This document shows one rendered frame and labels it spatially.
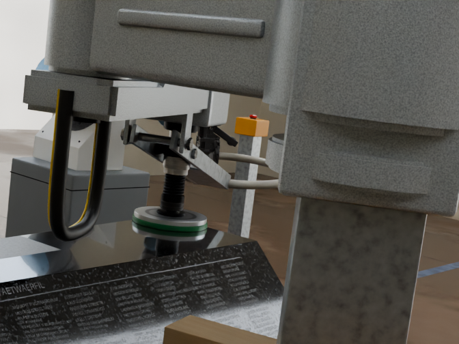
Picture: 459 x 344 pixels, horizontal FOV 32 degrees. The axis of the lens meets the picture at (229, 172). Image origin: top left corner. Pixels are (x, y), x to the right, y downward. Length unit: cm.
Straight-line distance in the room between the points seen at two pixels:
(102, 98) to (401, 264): 67
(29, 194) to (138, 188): 43
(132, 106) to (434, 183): 71
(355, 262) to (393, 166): 17
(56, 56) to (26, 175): 169
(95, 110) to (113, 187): 162
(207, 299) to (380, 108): 99
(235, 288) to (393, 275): 91
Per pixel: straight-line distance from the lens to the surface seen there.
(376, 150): 117
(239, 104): 990
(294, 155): 116
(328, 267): 123
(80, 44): 161
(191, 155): 225
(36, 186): 324
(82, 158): 317
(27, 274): 173
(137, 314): 182
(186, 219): 231
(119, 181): 321
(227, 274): 210
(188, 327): 155
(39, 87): 164
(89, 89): 159
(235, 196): 393
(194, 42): 139
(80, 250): 196
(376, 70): 112
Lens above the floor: 133
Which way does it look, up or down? 8 degrees down
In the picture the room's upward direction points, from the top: 7 degrees clockwise
